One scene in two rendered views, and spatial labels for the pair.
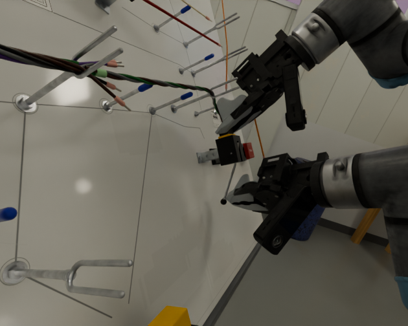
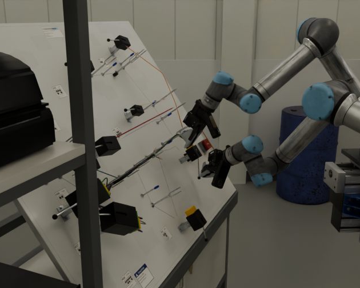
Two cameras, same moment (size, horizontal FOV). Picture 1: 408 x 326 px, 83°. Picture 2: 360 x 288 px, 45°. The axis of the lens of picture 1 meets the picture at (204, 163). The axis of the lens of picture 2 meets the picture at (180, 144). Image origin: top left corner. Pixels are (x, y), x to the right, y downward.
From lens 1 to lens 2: 1.39 m
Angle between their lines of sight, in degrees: 1
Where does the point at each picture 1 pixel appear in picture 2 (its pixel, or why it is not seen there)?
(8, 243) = (148, 199)
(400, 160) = (239, 146)
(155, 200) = (171, 184)
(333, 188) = (229, 159)
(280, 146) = not seen: hidden behind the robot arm
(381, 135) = not seen: outside the picture
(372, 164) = (234, 148)
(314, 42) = (210, 106)
